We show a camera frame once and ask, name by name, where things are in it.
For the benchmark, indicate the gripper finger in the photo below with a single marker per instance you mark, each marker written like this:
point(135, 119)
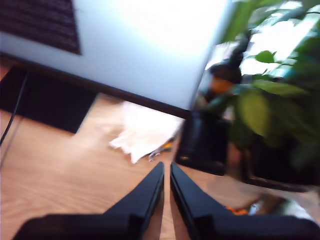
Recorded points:
point(192, 197)
point(142, 200)

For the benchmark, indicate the bunch of keys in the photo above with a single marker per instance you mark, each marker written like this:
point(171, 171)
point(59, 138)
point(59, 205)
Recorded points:
point(153, 156)

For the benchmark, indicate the small orange object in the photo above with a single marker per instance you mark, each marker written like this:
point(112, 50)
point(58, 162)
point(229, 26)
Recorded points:
point(236, 211)

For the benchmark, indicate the black wallet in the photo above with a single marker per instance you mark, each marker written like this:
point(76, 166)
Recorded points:
point(200, 142)

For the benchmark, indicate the white plastic bag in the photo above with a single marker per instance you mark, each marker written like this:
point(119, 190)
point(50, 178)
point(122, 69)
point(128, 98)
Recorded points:
point(147, 135)

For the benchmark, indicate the black plant pot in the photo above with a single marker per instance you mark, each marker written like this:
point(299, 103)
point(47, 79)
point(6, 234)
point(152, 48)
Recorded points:
point(275, 170)

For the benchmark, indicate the shiny transparent wrapper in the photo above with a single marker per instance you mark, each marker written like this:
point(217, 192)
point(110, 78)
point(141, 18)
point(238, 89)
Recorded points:
point(280, 203)

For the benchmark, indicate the green leafy plant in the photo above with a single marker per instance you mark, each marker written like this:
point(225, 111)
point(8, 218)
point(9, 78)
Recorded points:
point(255, 112)

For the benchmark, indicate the amber pump bottle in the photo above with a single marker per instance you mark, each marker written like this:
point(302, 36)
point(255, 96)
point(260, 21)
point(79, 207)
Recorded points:
point(220, 85)

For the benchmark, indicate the black Huawei monitor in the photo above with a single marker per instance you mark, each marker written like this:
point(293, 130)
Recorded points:
point(137, 50)

